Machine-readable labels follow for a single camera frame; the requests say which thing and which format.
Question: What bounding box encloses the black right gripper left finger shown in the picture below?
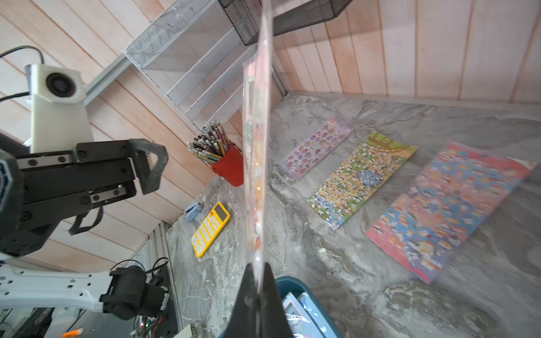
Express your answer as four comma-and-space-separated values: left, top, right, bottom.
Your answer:
223, 263, 259, 338

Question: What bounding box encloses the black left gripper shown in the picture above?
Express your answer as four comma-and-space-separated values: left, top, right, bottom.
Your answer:
0, 138, 169, 259

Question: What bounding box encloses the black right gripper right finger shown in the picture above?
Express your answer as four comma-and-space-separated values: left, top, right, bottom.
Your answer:
260, 263, 293, 338

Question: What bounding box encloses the light blue sticker sheet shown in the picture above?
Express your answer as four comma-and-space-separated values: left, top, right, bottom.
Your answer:
283, 292, 341, 338

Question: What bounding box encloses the teal storage box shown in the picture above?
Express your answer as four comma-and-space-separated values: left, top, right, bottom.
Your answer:
256, 276, 342, 337

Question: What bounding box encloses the pink sticker sheet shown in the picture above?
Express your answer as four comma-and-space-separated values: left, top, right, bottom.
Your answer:
280, 118, 353, 180

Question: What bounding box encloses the red blue cat sticker sheet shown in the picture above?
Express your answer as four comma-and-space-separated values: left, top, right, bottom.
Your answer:
366, 142, 537, 284

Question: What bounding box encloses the colourful small sticker sheet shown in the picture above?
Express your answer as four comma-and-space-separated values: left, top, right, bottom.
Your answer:
307, 130, 418, 230

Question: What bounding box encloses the pastel sticker sheet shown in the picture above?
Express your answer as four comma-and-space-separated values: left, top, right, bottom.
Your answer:
242, 1, 273, 293

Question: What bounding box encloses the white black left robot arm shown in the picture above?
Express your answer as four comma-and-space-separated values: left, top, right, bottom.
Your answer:
1, 136, 170, 337

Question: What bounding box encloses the blue binder clip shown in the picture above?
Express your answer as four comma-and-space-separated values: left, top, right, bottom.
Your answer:
185, 202, 202, 221

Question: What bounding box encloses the yellow calculator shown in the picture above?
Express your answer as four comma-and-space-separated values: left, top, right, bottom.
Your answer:
191, 202, 231, 258

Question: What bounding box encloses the red pencil cup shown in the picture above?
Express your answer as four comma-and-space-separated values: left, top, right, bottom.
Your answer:
188, 121, 244, 187

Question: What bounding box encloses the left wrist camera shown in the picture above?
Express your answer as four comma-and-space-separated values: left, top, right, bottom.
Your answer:
25, 63, 94, 153

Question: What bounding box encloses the white mesh wall shelf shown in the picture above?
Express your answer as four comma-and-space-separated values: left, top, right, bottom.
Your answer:
125, 1, 256, 135

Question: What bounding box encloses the black mesh wall basket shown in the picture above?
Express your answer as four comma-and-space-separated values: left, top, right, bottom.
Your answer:
219, 0, 351, 46

